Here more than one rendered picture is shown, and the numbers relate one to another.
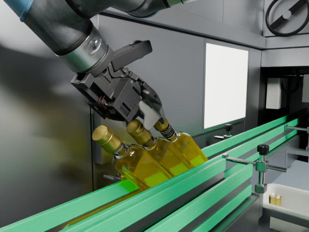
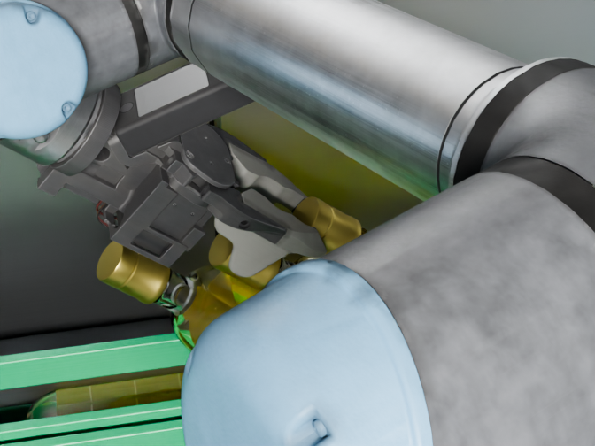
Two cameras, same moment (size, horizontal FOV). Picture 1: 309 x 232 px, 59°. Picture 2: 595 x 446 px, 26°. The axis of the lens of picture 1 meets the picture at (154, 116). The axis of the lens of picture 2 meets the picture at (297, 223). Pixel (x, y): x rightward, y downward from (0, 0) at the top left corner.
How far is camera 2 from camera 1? 72 cm
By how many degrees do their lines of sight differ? 48
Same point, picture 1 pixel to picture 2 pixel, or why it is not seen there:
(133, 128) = (218, 253)
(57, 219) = (37, 375)
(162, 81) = (501, 34)
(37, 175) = (61, 241)
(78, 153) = not seen: hidden behind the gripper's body
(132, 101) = (181, 220)
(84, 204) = (104, 361)
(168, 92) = not seen: hidden behind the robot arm
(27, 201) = (39, 283)
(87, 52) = (25, 148)
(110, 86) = (122, 183)
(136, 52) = (205, 107)
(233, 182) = not seen: outside the picture
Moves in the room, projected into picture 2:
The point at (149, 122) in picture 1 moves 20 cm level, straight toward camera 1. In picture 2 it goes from (247, 261) to (42, 424)
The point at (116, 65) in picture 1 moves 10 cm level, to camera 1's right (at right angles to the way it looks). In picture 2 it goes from (133, 145) to (243, 205)
